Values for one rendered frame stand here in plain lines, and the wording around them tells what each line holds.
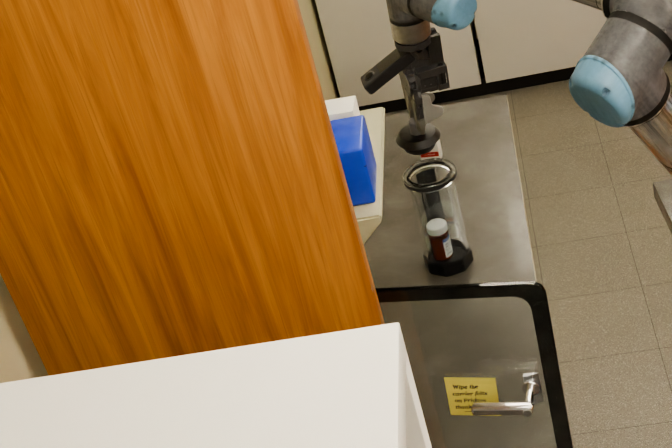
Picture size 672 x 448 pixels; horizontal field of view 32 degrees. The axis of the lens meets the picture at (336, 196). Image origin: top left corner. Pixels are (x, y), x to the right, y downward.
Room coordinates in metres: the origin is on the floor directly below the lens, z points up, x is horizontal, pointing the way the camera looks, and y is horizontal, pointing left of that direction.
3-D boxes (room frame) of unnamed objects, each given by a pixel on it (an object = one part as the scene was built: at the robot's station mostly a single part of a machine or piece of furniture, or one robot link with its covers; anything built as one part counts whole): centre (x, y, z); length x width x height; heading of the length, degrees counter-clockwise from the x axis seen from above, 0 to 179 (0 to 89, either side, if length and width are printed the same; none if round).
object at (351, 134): (1.45, -0.01, 1.56); 0.10 x 0.10 x 0.09; 79
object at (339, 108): (1.59, -0.04, 1.54); 0.05 x 0.05 x 0.06; 76
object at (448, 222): (2.00, -0.19, 1.06); 0.11 x 0.11 x 0.21
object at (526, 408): (1.27, -0.16, 1.20); 0.10 x 0.05 x 0.03; 69
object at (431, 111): (2.05, -0.22, 1.27); 0.06 x 0.03 x 0.09; 96
